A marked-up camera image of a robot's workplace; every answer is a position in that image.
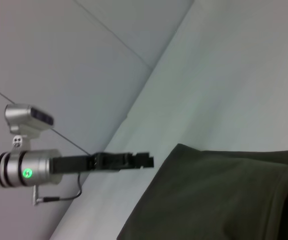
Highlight silver vented wrist camera box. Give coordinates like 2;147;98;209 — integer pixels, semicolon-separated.
4;103;55;154

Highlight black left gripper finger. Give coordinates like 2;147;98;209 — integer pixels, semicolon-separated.
133;156;155;170
133;151;151;159

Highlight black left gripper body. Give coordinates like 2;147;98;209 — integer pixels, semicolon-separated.
48;151;135;175

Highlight dark green FREE print t-shirt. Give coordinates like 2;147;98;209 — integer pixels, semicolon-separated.
115;142;288;240

